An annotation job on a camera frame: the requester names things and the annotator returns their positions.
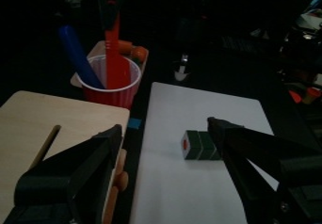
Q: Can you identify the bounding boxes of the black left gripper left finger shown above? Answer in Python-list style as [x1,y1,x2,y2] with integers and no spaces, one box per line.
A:
[3,123,123,224]

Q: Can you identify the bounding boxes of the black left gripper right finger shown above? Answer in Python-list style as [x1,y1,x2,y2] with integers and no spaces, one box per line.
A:
[206,116,322,224]

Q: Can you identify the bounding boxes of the red plastic toy knife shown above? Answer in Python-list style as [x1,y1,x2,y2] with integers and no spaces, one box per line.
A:
[103,12,133,90]

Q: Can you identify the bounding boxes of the orange toy carrot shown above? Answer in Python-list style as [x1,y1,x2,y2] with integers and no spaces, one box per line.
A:
[102,148,130,224]

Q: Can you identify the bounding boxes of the orange toy cylinder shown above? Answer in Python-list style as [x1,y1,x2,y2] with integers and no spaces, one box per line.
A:
[118,40,135,55]

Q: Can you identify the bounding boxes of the green toy sushi roll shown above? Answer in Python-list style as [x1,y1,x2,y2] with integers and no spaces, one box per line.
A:
[182,129,223,161]

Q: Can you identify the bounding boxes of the orange and green toy food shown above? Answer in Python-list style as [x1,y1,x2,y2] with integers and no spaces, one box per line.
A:
[130,45,150,63]

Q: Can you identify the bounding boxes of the wooden cutting board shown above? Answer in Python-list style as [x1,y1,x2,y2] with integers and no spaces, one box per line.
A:
[0,90,131,224]

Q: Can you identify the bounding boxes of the white cutting board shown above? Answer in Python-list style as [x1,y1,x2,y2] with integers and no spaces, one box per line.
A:
[129,81,281,224]

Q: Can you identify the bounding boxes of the red toy piece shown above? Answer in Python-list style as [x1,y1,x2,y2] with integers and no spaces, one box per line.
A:
[289,89,304,104]

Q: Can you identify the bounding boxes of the small blue block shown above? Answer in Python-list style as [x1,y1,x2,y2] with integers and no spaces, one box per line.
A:
[127,118,142,130]

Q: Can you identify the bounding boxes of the orange toy piece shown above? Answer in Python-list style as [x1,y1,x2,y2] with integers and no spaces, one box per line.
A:
[302,87,322,105]

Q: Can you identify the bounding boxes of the red plastic cup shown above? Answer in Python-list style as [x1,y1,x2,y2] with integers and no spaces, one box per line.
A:
[75,54,143,110]

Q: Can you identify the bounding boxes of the white and blue background gear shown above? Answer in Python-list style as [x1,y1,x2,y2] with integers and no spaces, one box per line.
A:
[294,0,322,31]

